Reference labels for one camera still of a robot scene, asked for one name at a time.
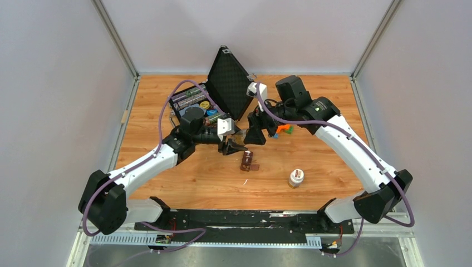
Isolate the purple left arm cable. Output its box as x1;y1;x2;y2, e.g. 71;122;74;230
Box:
81;79;225;255

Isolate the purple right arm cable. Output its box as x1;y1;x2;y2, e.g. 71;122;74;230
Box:
255;82;416;258

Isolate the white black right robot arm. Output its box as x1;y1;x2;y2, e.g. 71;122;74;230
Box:
244;75;413;233

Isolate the orange curved toy block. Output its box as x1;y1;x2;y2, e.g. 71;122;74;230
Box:
276;124;291;134

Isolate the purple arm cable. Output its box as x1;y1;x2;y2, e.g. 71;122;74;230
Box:
81;79;225;255
255;82;416;258

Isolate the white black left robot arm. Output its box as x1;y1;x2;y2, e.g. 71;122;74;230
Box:
78;107;247;236

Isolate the black poker chip case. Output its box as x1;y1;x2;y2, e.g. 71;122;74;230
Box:
169;45;254;130

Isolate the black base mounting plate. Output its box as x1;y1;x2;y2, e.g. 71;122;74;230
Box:
153;209;354;244

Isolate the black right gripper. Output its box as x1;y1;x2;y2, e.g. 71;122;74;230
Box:
244;97;295;145

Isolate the green toy block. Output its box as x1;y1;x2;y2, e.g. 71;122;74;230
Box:
285;126;293;134

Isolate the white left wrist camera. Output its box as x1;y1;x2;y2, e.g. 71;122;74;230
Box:
217;118;236;136

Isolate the brown pill organizer strip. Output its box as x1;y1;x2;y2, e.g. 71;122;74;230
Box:
240;151;260;172

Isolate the amber pill jar white lid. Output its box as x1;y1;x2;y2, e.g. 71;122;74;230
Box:
288;169;304;189

